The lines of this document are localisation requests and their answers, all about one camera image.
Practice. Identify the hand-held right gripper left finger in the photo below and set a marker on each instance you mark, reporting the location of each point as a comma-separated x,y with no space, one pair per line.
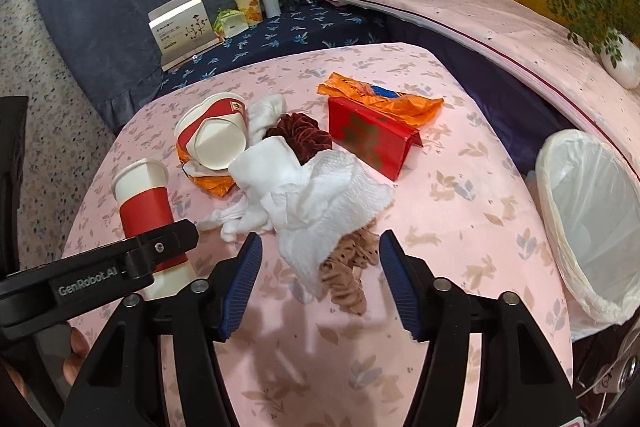
244,283

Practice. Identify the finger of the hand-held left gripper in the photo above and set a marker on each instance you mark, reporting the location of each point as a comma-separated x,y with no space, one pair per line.
165,243

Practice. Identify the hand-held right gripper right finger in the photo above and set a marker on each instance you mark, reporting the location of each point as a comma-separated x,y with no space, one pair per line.
400,288

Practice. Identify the red white paper cup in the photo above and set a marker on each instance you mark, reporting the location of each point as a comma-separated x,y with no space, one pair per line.
145,202
220,144
217,104

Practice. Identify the beige scrunchie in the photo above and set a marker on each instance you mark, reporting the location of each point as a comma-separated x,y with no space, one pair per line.
345,277

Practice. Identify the white tissue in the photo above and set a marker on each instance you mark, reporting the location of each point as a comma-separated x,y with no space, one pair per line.
260,167
235,218
265,113

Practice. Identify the small orange wrapper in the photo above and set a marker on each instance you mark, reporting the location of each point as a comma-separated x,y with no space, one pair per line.
216,185

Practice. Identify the white embossed paper towel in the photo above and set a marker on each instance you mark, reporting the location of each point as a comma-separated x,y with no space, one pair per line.
340,192

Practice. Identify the dark red velvet scrunchie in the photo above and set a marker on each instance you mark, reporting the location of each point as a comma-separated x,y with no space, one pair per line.
297,134

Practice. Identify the red paper box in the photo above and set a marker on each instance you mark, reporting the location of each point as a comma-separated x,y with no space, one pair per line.
370,132

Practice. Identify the orange plastic bag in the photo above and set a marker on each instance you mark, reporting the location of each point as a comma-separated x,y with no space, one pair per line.
400,102

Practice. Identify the white trash bin with liner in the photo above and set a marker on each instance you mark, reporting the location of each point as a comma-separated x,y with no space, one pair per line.
590,207

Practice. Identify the person's left hand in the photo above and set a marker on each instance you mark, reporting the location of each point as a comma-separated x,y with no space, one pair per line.
76,354

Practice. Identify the black chair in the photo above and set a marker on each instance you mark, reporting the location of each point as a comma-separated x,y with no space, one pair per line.
11,167

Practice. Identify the white gift box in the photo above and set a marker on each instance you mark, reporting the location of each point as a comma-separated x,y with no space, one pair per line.
182,27

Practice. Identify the dark purple cloth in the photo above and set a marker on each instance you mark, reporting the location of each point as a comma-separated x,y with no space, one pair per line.
490,87

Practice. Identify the dark bag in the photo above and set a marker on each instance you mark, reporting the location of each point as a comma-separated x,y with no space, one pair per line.
607,369

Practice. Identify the small green yellow box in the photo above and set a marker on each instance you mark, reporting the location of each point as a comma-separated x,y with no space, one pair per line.
231,24

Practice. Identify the tin with orange flowers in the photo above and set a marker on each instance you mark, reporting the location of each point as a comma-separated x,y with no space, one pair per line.
248,8

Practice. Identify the navy floral cloth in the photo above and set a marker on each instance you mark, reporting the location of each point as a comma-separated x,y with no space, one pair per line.
300,32

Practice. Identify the pale pink striped sheet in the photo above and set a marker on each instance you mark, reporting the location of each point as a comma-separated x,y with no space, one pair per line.
500,22

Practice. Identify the white plant pot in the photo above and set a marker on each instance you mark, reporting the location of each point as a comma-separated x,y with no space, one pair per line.
622,64

